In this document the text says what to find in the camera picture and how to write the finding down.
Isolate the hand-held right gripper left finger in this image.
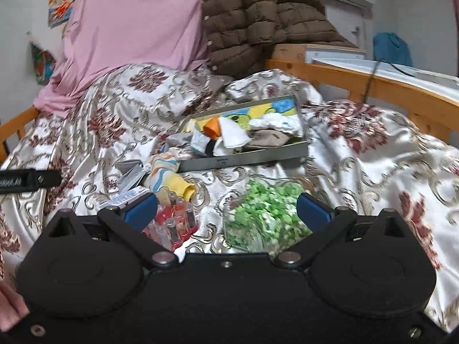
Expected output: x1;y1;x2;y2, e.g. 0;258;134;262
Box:
44;193;177;269

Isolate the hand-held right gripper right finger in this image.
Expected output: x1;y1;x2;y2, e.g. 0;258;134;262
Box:
278;193;412;269

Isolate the colourful striped sock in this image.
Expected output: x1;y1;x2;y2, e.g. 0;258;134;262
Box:
145;152;197;201

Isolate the grey cloth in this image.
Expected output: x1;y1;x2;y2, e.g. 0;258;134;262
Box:
167;132;201;151

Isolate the grey tray with cartoon picture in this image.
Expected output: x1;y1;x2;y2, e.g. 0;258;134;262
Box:
177;94;309;173

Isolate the white patterned cloth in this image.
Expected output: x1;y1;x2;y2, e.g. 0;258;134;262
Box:
249;113;304;137

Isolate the orange cloth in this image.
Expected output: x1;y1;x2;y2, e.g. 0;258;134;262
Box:
203;116;221;138

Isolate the white and blue carton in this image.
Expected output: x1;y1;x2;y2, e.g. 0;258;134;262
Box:
104;185;155;210

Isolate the clear plastic package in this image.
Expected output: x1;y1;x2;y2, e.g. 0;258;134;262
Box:
141;187;199;251

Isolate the bag of green pieces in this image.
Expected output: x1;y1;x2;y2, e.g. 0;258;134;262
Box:
222;177;314;255

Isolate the floral satin bedspread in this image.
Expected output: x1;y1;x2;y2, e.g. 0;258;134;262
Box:
0;62;459;334

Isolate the colourful hanging bag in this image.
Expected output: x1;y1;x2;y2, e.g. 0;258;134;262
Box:
29;41;57;86

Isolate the white desk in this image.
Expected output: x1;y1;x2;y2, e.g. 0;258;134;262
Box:
304;48;459;88

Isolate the blue bag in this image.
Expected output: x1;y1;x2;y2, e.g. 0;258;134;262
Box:
373;32;413;68

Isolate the pink sheet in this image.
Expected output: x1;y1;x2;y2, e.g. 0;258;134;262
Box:
36;0;216;119

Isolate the white cabinet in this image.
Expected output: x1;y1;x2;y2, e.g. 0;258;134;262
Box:
310;0;375;49

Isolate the brown quilted jacket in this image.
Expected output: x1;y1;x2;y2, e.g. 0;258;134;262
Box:
201;0;357;77

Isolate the burlap drawstring pouch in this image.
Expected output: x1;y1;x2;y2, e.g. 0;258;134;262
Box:
244;131;291;150

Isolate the black cable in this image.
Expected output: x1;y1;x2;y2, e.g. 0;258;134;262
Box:
364;59;417;101

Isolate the wooden bed frame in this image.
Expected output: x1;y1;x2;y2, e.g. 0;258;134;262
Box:
0;43;459;165

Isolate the colourful square wall painting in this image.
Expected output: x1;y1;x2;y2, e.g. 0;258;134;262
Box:
48;0;80;28

